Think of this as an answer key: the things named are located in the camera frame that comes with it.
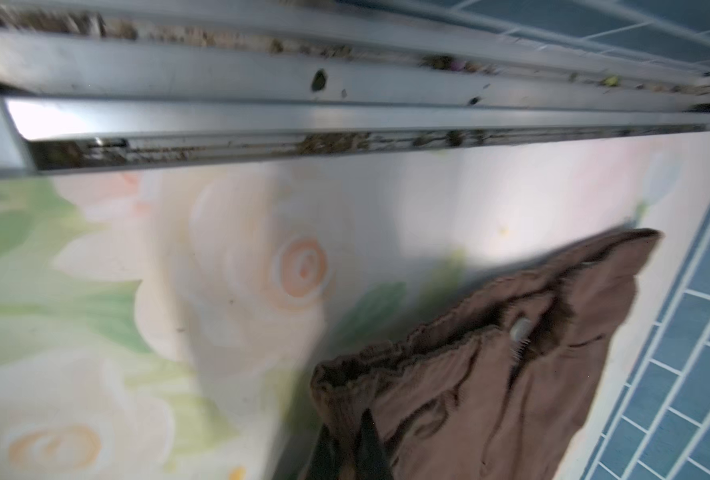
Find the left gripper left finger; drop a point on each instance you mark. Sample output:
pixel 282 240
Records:
pixel 326 458

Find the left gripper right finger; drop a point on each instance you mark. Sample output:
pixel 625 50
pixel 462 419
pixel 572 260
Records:
pixel 371 461

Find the brown trousers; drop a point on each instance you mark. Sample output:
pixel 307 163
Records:
pixel 497 386

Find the aluminium front mounting rail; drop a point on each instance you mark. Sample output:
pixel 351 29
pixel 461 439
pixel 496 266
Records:
pixel 122 86

